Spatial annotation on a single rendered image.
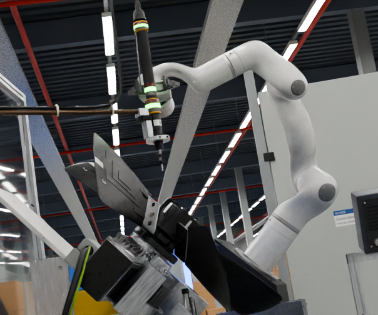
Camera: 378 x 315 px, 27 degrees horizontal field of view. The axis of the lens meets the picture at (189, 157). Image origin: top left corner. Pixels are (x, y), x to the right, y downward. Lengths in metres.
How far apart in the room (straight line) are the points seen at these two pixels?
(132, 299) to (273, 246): 1.08
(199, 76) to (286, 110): 0.35
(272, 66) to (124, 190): 0.91
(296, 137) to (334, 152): 1.32
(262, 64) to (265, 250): 0.66
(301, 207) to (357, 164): 1.31
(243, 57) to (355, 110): 1.56
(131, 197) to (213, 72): 0.79
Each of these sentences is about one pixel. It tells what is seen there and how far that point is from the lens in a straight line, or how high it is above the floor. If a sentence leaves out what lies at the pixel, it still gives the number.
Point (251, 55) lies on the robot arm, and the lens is 2.68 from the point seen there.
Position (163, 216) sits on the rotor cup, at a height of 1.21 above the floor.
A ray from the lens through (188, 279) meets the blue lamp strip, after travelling 2.57.
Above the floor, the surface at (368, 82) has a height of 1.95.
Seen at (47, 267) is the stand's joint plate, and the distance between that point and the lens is 2.10.
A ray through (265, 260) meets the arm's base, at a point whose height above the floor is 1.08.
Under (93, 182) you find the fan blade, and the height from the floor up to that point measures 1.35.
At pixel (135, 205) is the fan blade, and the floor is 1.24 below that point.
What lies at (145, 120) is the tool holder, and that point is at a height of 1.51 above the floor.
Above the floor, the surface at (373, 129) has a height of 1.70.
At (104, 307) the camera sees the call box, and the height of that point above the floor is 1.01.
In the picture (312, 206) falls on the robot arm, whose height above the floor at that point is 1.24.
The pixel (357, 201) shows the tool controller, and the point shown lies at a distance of 2.55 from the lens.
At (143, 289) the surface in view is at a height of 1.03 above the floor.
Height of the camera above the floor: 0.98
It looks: 10 degrees up
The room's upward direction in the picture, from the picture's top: 9 degrees counter-clockwise
